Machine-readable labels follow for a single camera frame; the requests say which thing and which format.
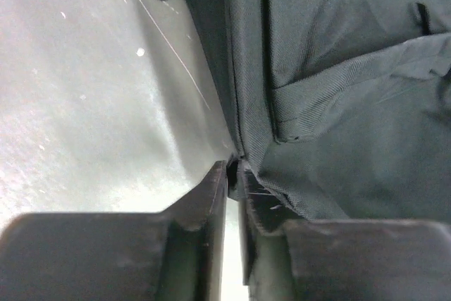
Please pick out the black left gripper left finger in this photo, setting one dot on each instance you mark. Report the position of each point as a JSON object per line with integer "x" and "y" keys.
{"x": 175, "y": 254}

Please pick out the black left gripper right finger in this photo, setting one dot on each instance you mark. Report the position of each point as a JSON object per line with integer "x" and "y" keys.
{"x": 287, "y": 258}

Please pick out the black student backpack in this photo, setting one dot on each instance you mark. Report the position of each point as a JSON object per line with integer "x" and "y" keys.
{"x": 341, "y": 108}

